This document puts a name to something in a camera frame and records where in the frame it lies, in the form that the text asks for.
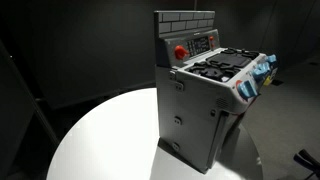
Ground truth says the grey toy stove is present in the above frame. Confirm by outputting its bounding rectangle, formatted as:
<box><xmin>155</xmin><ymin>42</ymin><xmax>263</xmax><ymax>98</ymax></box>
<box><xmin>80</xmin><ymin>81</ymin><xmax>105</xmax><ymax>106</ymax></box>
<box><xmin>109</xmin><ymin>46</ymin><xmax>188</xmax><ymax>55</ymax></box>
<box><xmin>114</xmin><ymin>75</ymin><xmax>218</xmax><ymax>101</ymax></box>
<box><xmin>153</xmin><ymin>9</ymin><xmax>279</xmax><ymax>175</ymax></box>

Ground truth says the black burner grate top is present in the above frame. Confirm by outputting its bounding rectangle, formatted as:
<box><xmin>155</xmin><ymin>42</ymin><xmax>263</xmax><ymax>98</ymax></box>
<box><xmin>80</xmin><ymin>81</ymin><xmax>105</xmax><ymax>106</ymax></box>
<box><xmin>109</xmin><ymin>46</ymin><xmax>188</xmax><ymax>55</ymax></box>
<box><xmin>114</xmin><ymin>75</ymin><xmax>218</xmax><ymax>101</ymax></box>
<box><xmin>187</xmin><ymin>47</ymin><xmax>261</xmax><ymax>82</ymax></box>

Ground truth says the blue stove knob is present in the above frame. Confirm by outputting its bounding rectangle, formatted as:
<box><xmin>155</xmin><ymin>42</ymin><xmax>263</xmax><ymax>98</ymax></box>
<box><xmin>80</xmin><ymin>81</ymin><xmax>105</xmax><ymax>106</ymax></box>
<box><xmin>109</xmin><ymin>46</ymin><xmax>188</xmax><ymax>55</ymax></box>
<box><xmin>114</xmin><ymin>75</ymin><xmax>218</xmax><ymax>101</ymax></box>
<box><xmin>237</xmin><ymin>80</ymin><xmax>257</xmax><ymax>100</ymax></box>
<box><xmin>261</xmin><ymin>61</ymin><xmax>272</xmax><ymax>74</ymax></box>
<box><xmin>252</xmin><ymin>65</ymin><xmax>266</xmax><ymax>81</ymax></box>
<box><xmin>266</xmin><ymin>54</ymin><xmax>278</xmax><ymax>65</ymax></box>

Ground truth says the large red dial knob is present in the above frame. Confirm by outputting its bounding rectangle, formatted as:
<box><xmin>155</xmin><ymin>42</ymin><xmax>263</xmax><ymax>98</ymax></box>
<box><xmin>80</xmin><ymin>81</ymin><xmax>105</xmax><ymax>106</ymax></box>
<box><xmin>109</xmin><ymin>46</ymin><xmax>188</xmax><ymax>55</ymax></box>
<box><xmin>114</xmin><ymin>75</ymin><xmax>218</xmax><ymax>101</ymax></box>
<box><xmin>174</xmin><ymin>45</ymin><xmax>190</xmax><ymax>61</ymax></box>

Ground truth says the black keypad panel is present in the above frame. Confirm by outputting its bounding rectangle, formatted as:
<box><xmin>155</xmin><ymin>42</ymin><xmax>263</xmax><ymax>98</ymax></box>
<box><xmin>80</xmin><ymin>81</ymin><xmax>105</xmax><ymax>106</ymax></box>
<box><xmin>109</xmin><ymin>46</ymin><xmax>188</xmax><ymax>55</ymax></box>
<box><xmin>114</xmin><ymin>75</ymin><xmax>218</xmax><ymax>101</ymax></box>
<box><xmin>185</xmin><ymin>36</ymin><xmax>211</xmax><ymax>57</ymax></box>

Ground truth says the round white pedestal table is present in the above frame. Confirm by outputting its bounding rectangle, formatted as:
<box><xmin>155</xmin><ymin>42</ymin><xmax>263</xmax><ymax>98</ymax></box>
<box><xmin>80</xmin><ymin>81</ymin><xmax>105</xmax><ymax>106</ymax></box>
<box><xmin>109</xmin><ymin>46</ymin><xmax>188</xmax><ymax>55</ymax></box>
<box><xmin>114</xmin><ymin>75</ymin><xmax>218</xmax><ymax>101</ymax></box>
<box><xmin>46</xmin><ymin>87</ymin><xmax>264</xmax><ymax>180</ymax></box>

